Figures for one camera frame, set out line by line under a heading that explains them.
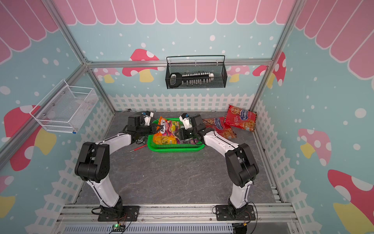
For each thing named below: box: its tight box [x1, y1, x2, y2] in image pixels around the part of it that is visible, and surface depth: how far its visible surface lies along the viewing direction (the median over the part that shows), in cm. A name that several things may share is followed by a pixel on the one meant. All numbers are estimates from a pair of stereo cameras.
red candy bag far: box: [225, 104, 258, 132], surface depth 114 cm
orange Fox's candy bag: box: [153, 116, 180, 137], surface depth 96 cm
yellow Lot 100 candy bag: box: [152, 135, 177, 145], surface depth 99 cm
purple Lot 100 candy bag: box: [176, 137, 199, 145], surface depth 101 cm
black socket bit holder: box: [168, 72, 215, 88], surface depth 91 cm
